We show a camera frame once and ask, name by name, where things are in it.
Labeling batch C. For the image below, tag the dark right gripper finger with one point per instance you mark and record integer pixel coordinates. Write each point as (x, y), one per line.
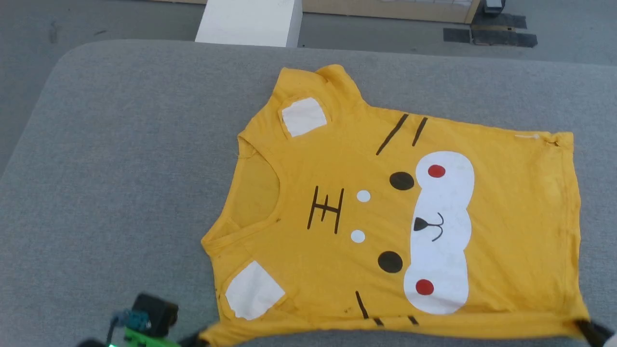
(594, 333)

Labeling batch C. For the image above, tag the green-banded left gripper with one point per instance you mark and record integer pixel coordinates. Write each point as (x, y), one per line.
(147, 340)

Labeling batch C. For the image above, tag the yellow tiger face T-shirt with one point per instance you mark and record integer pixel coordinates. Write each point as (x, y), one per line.
(337, 173)

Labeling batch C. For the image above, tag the grey fabric sofa cushion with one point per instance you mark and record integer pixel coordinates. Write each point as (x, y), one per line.
(120, 168)

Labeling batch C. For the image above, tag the long black floor tape strip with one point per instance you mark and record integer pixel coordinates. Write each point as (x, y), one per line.
(506, 38)

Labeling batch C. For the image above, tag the white rectangular box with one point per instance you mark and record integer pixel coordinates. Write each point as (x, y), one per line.
(248, 24)

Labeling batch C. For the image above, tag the wide black floor tape patch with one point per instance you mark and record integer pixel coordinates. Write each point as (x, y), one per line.
(506, 21)

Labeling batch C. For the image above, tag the small black floor tape patch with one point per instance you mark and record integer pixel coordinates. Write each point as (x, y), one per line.
(457, 35)

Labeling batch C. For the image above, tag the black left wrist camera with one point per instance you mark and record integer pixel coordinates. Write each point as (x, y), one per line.
(156, 311)

